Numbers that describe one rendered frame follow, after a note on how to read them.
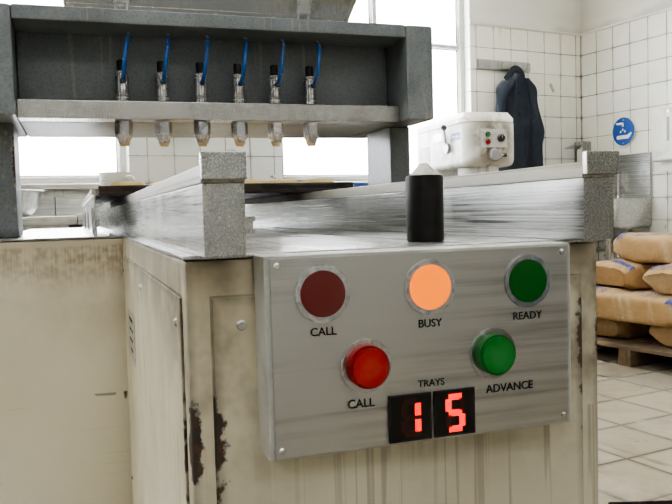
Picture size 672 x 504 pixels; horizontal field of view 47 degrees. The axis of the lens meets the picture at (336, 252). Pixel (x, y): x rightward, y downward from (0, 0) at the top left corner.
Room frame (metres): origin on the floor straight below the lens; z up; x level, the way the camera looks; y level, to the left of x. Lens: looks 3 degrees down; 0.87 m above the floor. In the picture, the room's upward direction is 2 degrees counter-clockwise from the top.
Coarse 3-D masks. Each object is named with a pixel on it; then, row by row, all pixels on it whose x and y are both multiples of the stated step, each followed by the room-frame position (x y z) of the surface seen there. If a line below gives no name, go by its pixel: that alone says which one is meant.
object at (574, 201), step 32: (608, 160) 0.59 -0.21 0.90; (320, 192) 1.22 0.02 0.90; (352, 192) 1.08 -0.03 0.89; (384, 192) 0.97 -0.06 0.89; (448, 192) 0.81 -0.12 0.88; (480, 192) 0.74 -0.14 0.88; (512, 192) 0.69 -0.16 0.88; (544, 192) 0.64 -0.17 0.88; (576, 192) 0.60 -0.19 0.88; (608, 192) 0.60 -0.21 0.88; (256, 224) 1.65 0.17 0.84; (288, 224) 1.41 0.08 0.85; (320, 224) 1.22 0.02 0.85; (352, 224) 1.08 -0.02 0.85; (384, 224) 0.97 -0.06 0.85; (448, 224) 0.81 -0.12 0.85; (480, 224) 0.74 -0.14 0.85; (512, 224) 0.69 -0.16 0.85; (544, 224) 0.64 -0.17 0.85; (576, 224) 0.60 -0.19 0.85; (608, 224) 0.60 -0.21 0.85
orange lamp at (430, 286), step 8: (416, 272) 0.54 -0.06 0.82; (424, 272) 0.55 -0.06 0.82; (432, 272) 0.55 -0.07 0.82; (440, 272) 0.55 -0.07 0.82; (416, 280) 0.54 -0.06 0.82; (424, 280) 0.55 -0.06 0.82; (432, 280) 0.55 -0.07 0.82; (440, 280) 0.55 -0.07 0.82; (448, 280) 0.55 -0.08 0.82; (416, 288) 0.54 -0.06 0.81; (424, 288) 0.55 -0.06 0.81; (432, 288) 0.55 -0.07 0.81; (440, 288) 0.55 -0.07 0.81; (448, 288) 0.55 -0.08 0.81; (416, 296) 0.54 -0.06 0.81; (424, 296) 0.55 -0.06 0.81; (432, 296) 0.55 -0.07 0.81; (440, 296) 0.55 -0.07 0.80; (448, 296) 0.55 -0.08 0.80; (424, 304) 0.55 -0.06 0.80; (432, 304) 0.55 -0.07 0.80; (440, 304) 0.55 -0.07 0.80
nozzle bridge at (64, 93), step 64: (0, 64) 1.13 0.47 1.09; (64, 64) 1.24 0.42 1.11; (128, 64) 1.27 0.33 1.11; (192, 64) 1.30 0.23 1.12; (256, 64) 1.34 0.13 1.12; (320, 64) 1.37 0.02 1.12; (384, 64) 1.41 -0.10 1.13; (0, 128) 1.22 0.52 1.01; (64, 128) 1.32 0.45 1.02; (192, 128) 1.38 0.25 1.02; (256, 128) 1.40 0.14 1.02; (320, 128) 1.43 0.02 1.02; (384, 128) 1.47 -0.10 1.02; (0, 192) 1.22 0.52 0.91
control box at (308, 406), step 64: (256, 256) 0.53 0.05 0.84; (320, 256) 0.53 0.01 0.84; (384, 256) 0.54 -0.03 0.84; (448, 256) 0.56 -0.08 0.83; (512, 256) 0.57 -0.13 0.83; (256, 320) 0.54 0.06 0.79; (320, 320) 0.52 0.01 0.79; (384, 320) 0.54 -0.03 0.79; (448, 320) 0.56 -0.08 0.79; (512, 320) 0.57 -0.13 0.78; (320, 384) 0.52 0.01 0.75; (384, 384) 0.54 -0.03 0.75; (448, 384) 0.56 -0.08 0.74; (512, 384) 0.57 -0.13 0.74; (320, 448) 0.52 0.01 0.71
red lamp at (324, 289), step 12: (312, 276) 0.52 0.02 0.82; (324, 276) 0.52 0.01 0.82; (336, 276) 0.53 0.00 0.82; (312, 288) 0.52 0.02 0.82; (324, 288) 0.52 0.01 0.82; (336, 288) 0.53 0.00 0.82; (312, 300) 0.52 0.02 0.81; (324, 300) 0.52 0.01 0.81; (336, 300) 0.53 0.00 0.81; (312, 312) 0.52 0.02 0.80; (324, 312) 0.52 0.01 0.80
